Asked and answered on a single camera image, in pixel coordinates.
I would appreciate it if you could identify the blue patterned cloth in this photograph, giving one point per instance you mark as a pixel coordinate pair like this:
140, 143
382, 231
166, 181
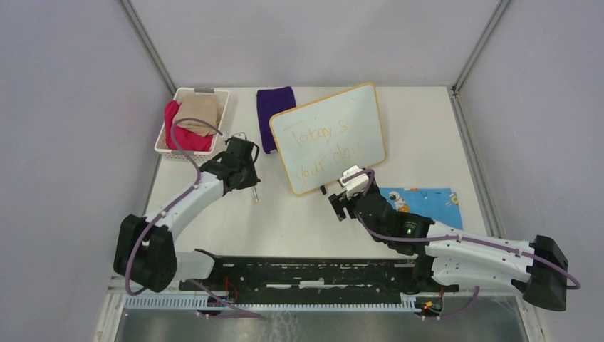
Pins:
440, 204

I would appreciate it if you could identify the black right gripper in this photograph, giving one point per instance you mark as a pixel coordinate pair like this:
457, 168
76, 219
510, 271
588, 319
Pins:
338, 201

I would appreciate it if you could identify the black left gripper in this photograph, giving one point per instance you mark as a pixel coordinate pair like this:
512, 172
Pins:
252, 179

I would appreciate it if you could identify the white cable duct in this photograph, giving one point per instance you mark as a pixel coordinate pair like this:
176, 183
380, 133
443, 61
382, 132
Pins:
201, 302

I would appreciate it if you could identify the pink cloth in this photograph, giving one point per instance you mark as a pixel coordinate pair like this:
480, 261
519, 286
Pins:
187, 139

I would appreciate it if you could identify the aluminium rail frame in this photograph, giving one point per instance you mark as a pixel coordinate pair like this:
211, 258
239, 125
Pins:
421, 103

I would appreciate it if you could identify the beige cloth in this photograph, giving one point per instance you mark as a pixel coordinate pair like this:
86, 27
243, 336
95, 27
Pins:
201, 107

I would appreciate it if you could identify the white plastic basket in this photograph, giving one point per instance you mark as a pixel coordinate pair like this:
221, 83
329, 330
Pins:
218, 142

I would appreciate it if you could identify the yellow framed whiteboard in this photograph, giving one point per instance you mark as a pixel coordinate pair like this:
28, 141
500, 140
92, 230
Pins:
318, 141

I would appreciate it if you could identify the purple folded cloth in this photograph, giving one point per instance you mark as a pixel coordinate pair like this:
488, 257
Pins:
270, 102

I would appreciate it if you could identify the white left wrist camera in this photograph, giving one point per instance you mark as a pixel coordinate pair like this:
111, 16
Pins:
240, 135

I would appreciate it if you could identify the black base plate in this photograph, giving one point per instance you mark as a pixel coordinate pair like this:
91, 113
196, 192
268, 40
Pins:
306, 281

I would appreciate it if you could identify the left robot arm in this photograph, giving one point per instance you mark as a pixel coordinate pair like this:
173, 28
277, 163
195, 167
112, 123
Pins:
146, 252

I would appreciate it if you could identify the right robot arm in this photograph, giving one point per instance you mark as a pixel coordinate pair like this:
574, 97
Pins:
538, 270

